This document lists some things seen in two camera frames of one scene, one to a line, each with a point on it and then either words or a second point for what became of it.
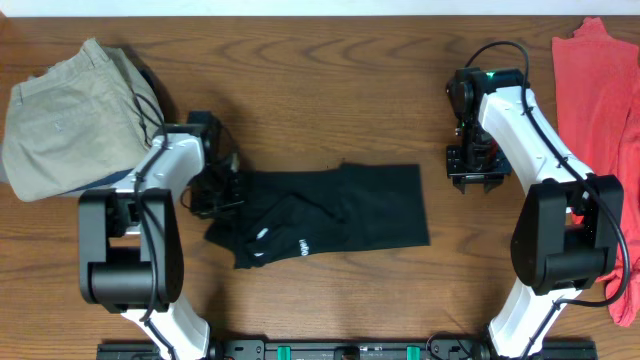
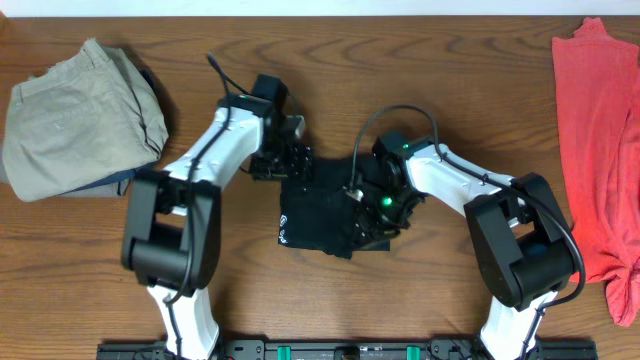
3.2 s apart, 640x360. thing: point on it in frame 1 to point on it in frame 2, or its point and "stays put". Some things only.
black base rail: [349, 349] stays put
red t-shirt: [599, 98] stays put
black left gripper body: [214, 192] to [284, 161]
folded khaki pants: [83, 120] stays put
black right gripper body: [477, 158] to [387, 213]
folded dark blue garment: [110, 179] stays put
